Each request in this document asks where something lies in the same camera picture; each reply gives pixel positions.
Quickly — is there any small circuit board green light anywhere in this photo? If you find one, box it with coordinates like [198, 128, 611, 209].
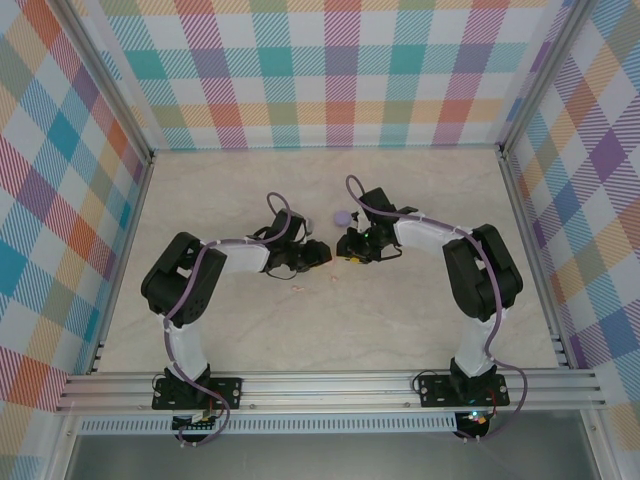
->
[457, 409, 490, 430]

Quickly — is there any small circuit board white connector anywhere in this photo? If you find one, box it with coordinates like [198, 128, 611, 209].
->
[172, 408, 221, 434]

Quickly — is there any grey metal sheet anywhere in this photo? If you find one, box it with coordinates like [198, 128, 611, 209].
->
[64, 433, 601, 480]

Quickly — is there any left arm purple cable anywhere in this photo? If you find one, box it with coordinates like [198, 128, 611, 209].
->
[163, 191, 301, 449]

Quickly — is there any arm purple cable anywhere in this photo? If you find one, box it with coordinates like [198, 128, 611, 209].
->
[163, 191, 301, 449]
[344, 173, 529, 444]

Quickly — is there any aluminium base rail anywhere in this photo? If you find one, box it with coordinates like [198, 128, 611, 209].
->
[54, 369, 607, 414]

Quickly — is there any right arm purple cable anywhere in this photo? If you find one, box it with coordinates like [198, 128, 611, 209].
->
[344, 173, 529, 444]

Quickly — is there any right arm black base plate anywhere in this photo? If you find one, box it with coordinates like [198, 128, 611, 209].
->
[418, 373, 509, 409]

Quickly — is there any aluminium side frame rail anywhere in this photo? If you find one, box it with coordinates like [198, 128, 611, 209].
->
[88, 152, 157, 375]
[498, 144, 572, 371]

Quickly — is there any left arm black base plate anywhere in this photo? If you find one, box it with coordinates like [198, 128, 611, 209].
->
[151, 375, 244, 412]

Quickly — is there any white slotted cable duct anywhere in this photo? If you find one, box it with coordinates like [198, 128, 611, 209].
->
[78, 418, 459, 435]

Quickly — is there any aluminium corner post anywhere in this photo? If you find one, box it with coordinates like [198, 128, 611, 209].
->
[498, 0, 597, 157]
[58, 0, 156, 166]

